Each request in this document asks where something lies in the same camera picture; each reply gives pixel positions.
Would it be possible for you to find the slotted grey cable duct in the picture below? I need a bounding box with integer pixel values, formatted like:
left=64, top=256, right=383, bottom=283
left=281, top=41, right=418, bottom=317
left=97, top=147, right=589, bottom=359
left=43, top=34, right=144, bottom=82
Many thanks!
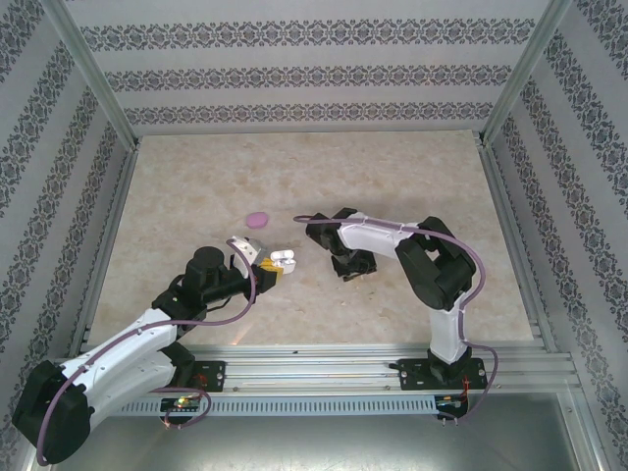
left=117, top=393, right=473, bottom=417

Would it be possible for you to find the white earbud charging case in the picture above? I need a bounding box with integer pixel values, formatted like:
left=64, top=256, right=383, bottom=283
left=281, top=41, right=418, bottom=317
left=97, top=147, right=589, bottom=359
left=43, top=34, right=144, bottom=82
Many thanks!
left=269, top=248, right=299, bottom=277

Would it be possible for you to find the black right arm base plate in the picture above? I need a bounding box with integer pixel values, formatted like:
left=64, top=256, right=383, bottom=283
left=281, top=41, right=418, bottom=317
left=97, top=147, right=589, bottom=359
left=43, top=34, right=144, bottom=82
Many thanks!
left=391, top=356, right=488, bottom=393

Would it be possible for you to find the grey metal sheet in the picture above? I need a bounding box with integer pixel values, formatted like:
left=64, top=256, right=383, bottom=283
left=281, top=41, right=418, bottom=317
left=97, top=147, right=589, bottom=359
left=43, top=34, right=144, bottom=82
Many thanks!
left=28, top=392, right=605, bottom=471

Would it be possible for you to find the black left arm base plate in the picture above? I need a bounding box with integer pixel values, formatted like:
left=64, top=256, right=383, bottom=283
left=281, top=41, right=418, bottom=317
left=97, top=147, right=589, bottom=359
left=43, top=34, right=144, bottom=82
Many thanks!
left=191, top=359, right=229, bottom=393

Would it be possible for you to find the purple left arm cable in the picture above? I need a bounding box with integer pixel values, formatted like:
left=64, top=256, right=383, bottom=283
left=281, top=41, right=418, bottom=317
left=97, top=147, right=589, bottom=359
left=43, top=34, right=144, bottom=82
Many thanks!
left=34, top=237, right=261, bottom=466

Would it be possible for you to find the aluminium table side rail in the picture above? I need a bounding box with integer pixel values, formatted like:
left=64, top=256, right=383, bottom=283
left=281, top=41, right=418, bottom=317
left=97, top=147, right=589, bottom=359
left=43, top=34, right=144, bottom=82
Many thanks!
left=477, top=141, right=559, bottom=353
left=67, top=141, right=142, bottom=357

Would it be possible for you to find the aluminium mounting rail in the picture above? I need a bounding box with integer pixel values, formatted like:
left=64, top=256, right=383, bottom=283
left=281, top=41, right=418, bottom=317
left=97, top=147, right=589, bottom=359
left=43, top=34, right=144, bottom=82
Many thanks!
left=48, top=341, right=576, bottom=394

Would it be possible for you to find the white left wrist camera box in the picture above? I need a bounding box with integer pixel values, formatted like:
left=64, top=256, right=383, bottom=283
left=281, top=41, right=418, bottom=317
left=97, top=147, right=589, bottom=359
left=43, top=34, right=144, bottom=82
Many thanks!
left=227, top=235, right=269, bottom=267

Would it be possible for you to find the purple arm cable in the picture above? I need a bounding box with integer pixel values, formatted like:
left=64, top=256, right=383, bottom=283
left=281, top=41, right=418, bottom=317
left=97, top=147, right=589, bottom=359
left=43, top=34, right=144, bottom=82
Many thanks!
left=34, top=237, right=261, bottom=466
left=291, top=213, right=502, bottom=427

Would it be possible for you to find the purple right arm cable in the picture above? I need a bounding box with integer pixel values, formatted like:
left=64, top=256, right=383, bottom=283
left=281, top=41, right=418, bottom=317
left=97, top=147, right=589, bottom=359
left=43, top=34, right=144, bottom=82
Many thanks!
left=291, top=213, right=502, bottom=427

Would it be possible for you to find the aluminium frame post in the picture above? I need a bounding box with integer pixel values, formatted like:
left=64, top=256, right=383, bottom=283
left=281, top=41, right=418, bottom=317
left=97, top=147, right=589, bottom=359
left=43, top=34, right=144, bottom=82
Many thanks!
left=46, top=0, right=142, bottom=149
left=476, top=0, right=576, bottom=146

